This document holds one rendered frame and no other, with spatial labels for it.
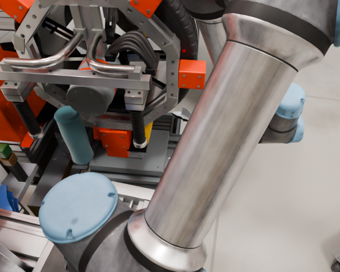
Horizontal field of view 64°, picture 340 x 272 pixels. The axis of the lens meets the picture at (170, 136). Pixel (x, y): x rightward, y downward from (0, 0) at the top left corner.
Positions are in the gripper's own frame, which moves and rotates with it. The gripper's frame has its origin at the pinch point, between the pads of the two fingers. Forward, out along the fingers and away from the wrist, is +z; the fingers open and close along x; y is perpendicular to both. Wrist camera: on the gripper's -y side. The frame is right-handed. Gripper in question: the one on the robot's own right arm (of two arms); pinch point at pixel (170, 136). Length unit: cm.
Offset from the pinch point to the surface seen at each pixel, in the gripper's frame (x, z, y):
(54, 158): -20, 83, -62
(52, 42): -41, 49, 3
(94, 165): -12, 53, -56
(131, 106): -3.1, 8.3, 11.8
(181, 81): -22.0, -1.9, -2.7
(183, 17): -35.7, -4.0, 11.7
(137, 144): 1.3, 10.5, -2.5
